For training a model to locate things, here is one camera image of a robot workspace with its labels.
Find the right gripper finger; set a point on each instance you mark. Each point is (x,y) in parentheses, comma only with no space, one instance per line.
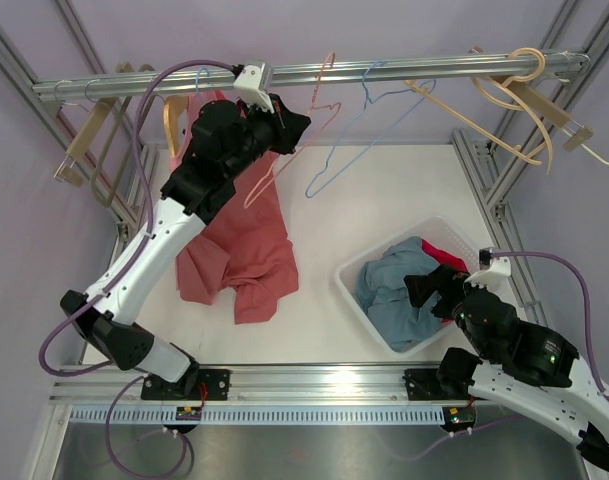
(422,289)
(446,273)

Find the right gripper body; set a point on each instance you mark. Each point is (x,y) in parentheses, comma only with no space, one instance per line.
(449,299)

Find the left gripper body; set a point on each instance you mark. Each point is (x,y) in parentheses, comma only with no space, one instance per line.
(266,131)

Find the magenta t shirt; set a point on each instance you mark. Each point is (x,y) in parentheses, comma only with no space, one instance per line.
(443,257)

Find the blue grey t shirt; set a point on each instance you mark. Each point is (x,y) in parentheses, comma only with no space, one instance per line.
(381,294)

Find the salmon pink t shirt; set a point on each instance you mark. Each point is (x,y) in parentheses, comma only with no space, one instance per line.
(246,249)

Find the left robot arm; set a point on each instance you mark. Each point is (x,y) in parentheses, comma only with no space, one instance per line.
(225,141)

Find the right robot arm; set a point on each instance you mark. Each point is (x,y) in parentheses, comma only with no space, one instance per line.
(525,367)

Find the thin wooden hanger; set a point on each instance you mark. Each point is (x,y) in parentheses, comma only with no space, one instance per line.
(425,93)

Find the curved wooden hanger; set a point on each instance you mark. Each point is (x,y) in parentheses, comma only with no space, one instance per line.
(517,104)

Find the wooden clip hanger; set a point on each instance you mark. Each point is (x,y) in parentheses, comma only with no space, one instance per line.
(562,120)

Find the white plastic basket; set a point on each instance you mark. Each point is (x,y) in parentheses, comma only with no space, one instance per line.
(441,233)

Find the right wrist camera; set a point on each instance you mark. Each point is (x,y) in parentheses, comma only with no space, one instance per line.
(493,270)

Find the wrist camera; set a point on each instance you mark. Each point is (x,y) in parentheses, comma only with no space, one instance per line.
(251,85)
(493,270)

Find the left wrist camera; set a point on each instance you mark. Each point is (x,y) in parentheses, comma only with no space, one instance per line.
(251,85)

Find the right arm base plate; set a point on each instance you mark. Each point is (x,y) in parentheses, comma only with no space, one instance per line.
(434,384)

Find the front aluminium rail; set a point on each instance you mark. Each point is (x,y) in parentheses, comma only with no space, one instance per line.
(259,384)

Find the aluminium hanging rail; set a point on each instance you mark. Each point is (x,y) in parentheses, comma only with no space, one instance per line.
(343,72)

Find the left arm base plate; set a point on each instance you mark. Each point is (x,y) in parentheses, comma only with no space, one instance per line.
(199,383)

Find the white slotted cable duct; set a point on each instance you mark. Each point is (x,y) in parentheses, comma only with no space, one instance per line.
(258,415)

